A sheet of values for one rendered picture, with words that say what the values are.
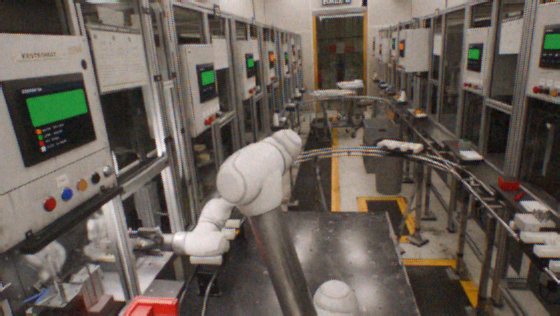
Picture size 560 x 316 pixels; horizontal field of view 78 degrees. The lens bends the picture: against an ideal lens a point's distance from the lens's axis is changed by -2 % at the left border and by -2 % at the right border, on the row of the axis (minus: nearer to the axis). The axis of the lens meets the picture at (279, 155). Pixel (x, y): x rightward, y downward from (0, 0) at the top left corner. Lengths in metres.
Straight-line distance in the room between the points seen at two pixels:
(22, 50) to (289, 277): 0.88
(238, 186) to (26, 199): 0.50
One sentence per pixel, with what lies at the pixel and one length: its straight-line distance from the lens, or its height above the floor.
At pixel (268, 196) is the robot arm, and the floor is 1.38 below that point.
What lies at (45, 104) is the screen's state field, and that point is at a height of 1.66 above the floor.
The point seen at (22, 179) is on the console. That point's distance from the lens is 1.00.
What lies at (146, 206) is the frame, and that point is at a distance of 1.83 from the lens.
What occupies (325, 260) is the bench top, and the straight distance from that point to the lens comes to 1.92.
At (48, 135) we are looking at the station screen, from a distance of 1.02.
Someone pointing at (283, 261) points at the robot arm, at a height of 1.18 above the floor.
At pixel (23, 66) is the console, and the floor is 1.76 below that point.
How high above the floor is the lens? 1.76
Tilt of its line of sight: 17 degrees down
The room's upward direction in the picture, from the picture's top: 4 degrees counter-clockwise
